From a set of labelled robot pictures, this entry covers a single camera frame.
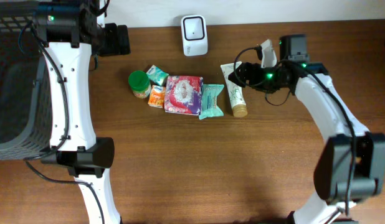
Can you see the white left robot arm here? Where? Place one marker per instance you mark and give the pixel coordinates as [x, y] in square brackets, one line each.
[68, 33]

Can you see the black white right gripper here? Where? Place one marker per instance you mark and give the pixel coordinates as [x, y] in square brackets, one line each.
[255, 68]

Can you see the white barcode scanner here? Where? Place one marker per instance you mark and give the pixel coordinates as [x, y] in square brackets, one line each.
[194, 34]

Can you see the mint green wipes pack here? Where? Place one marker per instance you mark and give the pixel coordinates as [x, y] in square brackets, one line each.
[209, 107]

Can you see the grey plastic basket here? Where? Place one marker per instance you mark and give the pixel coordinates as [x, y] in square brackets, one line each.
[25, 105]

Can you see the teal Kleenex tissue pack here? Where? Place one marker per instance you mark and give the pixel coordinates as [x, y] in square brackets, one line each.
[156, 75]

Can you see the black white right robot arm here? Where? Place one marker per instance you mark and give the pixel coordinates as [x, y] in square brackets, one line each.
[351, 167]

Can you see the red purple tissue pack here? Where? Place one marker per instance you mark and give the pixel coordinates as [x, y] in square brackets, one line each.
[183, 95]

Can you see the orange Kleenex tissue pack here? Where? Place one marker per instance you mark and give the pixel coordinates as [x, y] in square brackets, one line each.
[157, 95]

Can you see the green lid jar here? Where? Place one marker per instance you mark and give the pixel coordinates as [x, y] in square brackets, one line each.
[139, 84]

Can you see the white floral cream tube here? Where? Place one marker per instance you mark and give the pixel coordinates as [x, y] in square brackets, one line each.
[238, 104]

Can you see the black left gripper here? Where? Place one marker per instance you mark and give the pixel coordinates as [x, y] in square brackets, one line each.
[115, 45]

